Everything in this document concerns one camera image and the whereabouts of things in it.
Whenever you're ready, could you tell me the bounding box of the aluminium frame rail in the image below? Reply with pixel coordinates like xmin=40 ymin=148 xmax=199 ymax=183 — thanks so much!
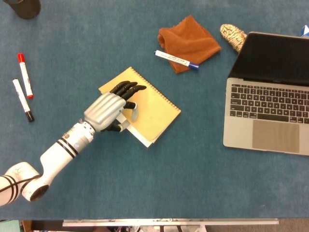
xmin=62 ymin=218 xmax=280 ymax=228

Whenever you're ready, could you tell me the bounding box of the blue cap marker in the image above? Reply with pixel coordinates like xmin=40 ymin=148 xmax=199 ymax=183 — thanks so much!
xmin=154 ymin=49 xmax=200 ymax=73

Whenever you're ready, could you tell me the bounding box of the black cap marker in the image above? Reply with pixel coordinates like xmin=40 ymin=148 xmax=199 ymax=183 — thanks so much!
xmin=12 ymin=78 xmax=35 ymax=123

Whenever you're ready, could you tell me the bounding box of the dark brown cup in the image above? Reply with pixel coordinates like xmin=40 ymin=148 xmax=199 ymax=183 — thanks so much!
xmin=2 ymin=0 xmax=42 ymax=20

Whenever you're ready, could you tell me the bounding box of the teal green object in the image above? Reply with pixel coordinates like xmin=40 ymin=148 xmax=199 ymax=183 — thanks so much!
xmin=0 ymin=219 xmax=22 ymax=232

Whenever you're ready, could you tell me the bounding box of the woven straw object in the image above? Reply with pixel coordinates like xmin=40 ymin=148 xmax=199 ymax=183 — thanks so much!
xmin=219 ymin=23 xmax=248 ymax=53

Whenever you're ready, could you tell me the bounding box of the red cap marker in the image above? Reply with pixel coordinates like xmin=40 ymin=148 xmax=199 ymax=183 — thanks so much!
xmin=17 ymin=53 xmax=34 ymax=100

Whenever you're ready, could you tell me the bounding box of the yellow spiral notebook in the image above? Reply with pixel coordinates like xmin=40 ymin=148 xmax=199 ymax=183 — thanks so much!
xmin=98 ymin=66 xmax=182 ymax=148

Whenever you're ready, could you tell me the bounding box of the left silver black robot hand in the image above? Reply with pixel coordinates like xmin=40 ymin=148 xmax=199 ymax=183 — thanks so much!
xmin=84 ymin=81 xmax=147 ymax=133

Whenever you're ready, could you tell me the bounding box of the teal felt table mat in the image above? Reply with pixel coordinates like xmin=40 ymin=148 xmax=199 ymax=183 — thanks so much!
xmin=0 ymin=0 xmax=309 ymax=221

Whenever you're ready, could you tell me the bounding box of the silver laptop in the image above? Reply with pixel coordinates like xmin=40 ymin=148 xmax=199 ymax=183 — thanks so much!
xmin=223 ymin=31 xmax=309 ymax=157

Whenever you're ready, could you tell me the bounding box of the orange-brown folded cloth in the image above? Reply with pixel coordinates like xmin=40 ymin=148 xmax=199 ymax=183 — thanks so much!
xmin=157 ymin=14 xmax=222 ymax=74

